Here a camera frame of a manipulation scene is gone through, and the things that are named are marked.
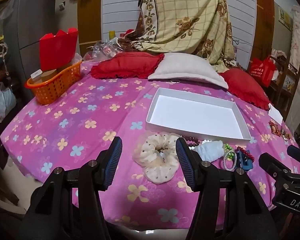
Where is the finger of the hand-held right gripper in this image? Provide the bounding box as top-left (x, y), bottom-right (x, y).
top-left (258, 152), bottom-right (292, 180)
top-left (287, 144), bottom-right (300, 167)

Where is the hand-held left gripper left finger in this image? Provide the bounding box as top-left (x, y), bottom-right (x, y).
top-left (24, 136), bottom-right (123, 240)

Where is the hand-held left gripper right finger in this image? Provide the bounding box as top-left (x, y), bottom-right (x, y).
top-left (175, 137), bottom-right (273, 240)

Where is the dark brown bead bracelet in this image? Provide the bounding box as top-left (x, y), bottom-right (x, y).
top-left (181, 135), bottom-right (203, 149)

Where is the red bead bracelet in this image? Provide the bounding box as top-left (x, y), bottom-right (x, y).
top-left (236, 147), bottom-right (255, 163)

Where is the blue hair claw clip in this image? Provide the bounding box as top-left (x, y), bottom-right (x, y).
top-left (236, 150), bottom-right (254, 171)

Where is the light blue fluffy scrunchie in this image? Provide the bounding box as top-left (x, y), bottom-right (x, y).
top-left (195, 141), bottom-right (225, 162)

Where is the cream dotted scrunchie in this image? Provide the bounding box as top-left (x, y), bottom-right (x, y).
top-left (132, 134), bottom-right (182, 185)

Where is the green bead bracelet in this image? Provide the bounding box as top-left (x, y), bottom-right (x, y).
top-left (222, 143), bottom-right (237, 159)

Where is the white shallow box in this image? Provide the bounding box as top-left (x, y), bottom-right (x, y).
top-left (145, 87), bottom-right (252, 144)

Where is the dark snack packet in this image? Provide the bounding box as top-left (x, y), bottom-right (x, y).
top-left (280, 127), bottom-right (292, 141)

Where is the red snack packet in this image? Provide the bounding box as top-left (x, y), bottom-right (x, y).
top-left (269, 121), bottom-right (281, 134)

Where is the white paper envelope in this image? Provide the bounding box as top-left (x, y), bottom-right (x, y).
top-left (267, 103), bottom-right (283, 125)

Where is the pink floral bedsheet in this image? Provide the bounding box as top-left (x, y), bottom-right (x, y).
top-left (0, 60), bottom-right (297, 230)

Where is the wooden chair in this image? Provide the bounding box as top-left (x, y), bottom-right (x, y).
top-left (267, 49), bottom-right (300, 120)

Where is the red ruffled pillow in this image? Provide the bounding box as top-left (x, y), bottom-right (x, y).
top-left (90, 53), bottom-right (165, 79)
top-left (219, 68), bottom-right (272, 110)

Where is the red shopping bag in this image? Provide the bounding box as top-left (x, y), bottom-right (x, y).
top-left (249, 55), bottom-right (277, 87)

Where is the white pillow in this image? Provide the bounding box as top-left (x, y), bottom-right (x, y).
top-left (147, 53), bottom-right (229, 90)

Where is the orange plastic basket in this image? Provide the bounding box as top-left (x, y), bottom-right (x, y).
top-left (24, 60), bottom-right (83, 105)

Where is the clear plastic bag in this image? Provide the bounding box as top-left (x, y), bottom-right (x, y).
top-left (86, 38), bottom-right (120, 62)

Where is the red paper bag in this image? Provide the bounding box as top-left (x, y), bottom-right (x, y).
top-left (39, 29), bottom-right (79, 72)

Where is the white plastic bag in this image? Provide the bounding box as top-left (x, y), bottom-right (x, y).
top-left (0, 82), bottom-right (17, 120)

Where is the wooden door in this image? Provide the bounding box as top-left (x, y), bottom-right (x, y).
top-left (77, 0), bottom-right (103, 58)
top-left (254, 0), bottom-right (275, 58)

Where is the beige floral blanket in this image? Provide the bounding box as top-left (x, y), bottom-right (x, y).
top-left (116, 0), bottom-right (238, 73)

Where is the grey refrigerator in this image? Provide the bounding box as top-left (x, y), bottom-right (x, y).
top-left (4, 0), bottom-right (78, 98)

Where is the silver sparkly bracelet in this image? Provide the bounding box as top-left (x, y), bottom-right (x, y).
top-left (222, 152), bottom-right (238, 172)

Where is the framed wall picture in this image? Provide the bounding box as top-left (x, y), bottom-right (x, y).
top-left (277, 6), bottom-right (293, 31)

